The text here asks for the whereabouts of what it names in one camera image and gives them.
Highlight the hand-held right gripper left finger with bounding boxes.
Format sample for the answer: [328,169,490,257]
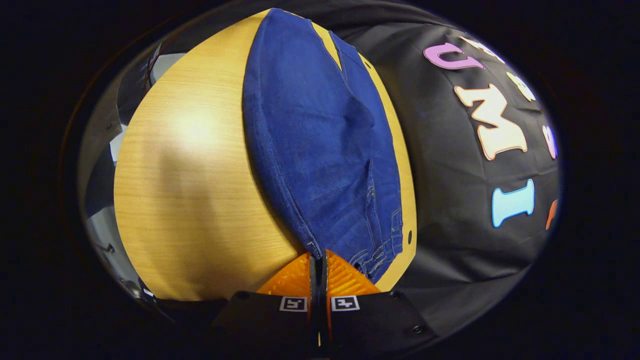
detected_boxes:
[210,251,321,357]

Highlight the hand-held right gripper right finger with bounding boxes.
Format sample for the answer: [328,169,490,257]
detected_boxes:
[320,249,437,356]

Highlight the blue denim jeans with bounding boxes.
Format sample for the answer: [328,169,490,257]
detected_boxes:
[242,7,405,285]

